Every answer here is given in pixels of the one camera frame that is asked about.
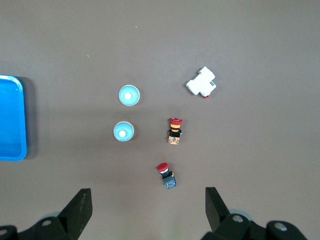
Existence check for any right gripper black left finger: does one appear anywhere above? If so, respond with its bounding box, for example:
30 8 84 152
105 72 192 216
0 187 93 240

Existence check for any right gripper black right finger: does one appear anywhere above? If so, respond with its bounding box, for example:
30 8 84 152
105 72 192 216
201 186 310 240

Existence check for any white circuit breaker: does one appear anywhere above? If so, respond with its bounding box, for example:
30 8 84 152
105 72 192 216
185 65 217 99

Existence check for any red push button grey base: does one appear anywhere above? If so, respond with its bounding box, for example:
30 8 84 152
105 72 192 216
156 162 177 190

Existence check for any light blue call bell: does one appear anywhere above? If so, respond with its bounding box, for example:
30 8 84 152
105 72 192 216
117 84 141 108
112 120 135 143

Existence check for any blue plastic tray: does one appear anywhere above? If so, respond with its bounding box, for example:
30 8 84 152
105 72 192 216
0 74 28 163

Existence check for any red emergency button orange base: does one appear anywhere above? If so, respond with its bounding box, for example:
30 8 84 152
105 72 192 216
166 117 183 146

